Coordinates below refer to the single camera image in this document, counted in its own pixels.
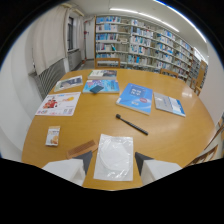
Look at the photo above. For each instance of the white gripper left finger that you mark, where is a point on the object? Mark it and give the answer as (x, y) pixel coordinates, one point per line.
(68, 168)

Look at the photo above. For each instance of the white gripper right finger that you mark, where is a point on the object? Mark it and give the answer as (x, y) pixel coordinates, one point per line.
(156, 168)

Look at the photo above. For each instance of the roast milk biscuit packet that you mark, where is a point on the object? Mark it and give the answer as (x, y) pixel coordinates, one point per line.
(52, 135)

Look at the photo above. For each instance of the wooden comb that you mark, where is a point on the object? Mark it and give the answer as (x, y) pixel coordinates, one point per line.
(81, 149)

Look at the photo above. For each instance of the clear plastic bag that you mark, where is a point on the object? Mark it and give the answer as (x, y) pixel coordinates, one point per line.
(114, 157)

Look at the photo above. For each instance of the black pen stick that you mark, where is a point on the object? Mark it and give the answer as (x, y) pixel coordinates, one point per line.
(132, 124)

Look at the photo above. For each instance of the white red leaflet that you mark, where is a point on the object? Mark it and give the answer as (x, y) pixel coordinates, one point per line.
(58, 104)

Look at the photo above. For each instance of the grey and blue booklet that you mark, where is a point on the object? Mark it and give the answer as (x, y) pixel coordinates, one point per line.
(168, 104)

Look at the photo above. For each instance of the blue textbook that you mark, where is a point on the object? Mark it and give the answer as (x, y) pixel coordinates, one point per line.
(135, 98)

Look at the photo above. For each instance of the small dark blue card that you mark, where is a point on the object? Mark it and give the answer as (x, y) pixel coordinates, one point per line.
(97, 89)

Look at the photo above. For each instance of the white magazine with dark photo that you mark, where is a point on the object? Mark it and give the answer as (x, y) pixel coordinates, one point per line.
(68, 83)

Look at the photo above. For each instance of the light blue book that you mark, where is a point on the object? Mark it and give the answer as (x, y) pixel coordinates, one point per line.
(101, 86)

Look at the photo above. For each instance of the green white book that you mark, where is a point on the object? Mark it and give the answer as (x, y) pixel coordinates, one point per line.
(102, 74)

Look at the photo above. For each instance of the library bookshelf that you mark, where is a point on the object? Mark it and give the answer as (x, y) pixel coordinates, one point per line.
(146, 45)

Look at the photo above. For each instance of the white curtain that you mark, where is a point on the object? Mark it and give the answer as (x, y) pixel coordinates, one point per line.
(50, 36)

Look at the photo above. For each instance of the wall radiator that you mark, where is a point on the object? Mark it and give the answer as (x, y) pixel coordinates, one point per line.
(50, 77)

